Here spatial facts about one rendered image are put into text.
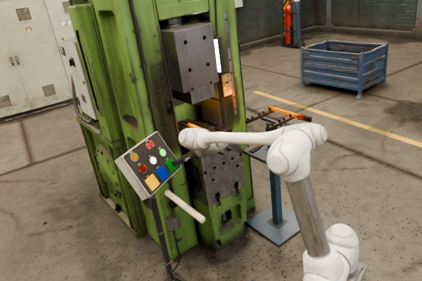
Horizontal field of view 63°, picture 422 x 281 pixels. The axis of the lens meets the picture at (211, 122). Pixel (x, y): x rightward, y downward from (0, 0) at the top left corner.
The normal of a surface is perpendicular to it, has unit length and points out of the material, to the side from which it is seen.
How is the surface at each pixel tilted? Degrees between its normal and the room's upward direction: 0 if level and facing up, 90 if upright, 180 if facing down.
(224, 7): 90
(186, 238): 90
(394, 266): 0
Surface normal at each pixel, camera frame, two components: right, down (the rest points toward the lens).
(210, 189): 0.61, 0.24
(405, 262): -0.13, -0.91
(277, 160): -0.64, 0.29
